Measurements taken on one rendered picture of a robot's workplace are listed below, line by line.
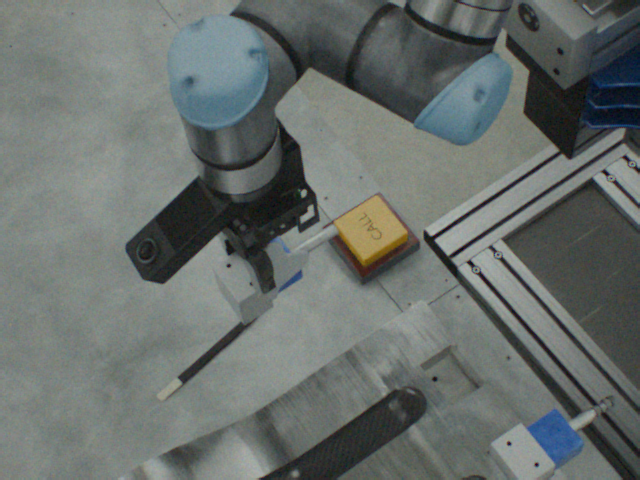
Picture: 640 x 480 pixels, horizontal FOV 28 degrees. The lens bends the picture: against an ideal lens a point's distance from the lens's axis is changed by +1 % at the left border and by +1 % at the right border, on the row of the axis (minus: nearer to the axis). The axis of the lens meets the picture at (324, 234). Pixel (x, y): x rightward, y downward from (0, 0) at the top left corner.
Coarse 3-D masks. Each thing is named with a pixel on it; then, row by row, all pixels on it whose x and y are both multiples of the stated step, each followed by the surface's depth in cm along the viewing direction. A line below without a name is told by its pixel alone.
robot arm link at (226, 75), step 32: (192, 32) 94; (224, 32) 94; (256, 32) 96; (192, 64) 93; (224, 64) 93; (256, 64) 93; (288, 64) 97; (192, 96) 93; (224, 96) 93; (256, 96) 95; (192, 128) 97; (224, 128) 96; (256, 128) 98; (224, 160) 100; (256, 160) 101
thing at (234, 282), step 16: (272, 240) 126; (320, 240) 127; (240, 256) 124; (224, 272) 123; (240, 272) 123; (224, 288) 124; (240, 288) 122; (240, 304) 122; (256, 304) 124; (272, 304) 127
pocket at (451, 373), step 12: (444, 348) 125; (456, 348) 127; (432, 360) 126; (444, 360) 128; (456, 360) 127; (432, 372) 127; (444, 372) 127; (456, 372) 127; (468, 372) 126; (444, 384) 127; (456, 384) 126; (468, 384) 126; (480, 384) 125; (444, 396) 126; (456, 396) 126
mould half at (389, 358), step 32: (416, 320) 127; (352, 352) 126; (384, 352) 126; (416, 352) 125; (320, 384) 125; (352, 384) 125; (384, 384) 124; (416, 384) 124; (256, 416) 124; (288, 416) 124; (320, 416) 124; (352, 416) 123; (448, 416) 122; (480, 416) 122; (512, 416) 122; (192, 448) 119; (224, 448) 121; (256, 448) 122; (288, 448) 122; (384, 448) 121; (416, 448) 121; (448, 448) 121; (480, 448) 120
